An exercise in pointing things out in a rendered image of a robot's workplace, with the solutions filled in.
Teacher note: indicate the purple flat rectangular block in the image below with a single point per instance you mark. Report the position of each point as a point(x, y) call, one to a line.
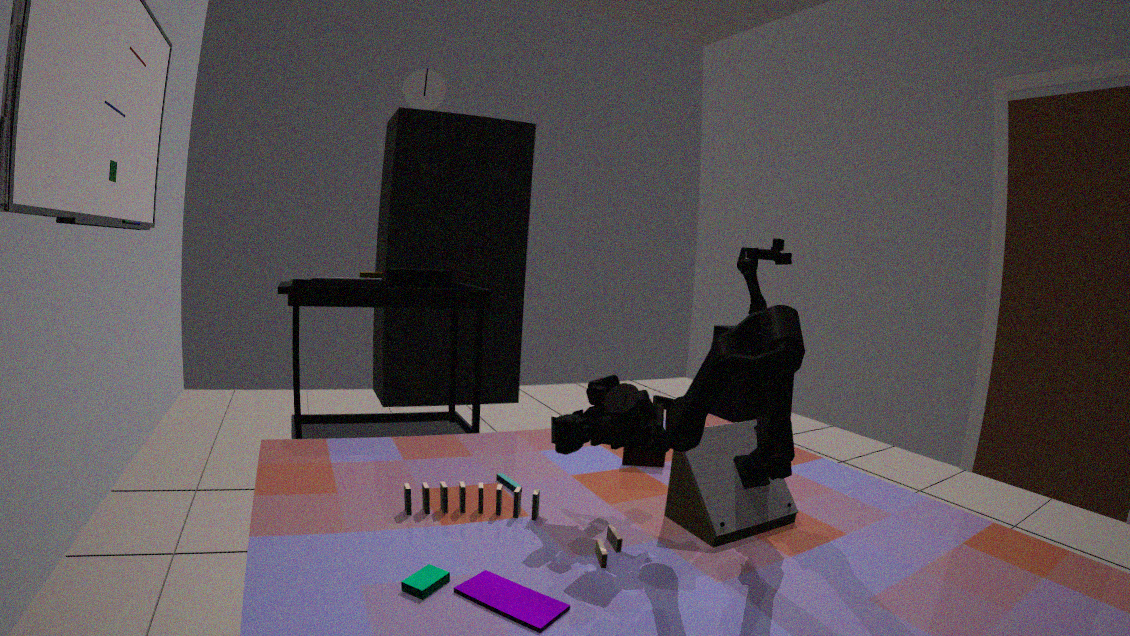
point(512, 600)

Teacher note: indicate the green rectangular block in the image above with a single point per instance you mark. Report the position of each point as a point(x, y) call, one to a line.
point(425, 581)

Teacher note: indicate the teal rectangular block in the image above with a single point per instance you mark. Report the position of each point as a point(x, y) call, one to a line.
point(508, 482)

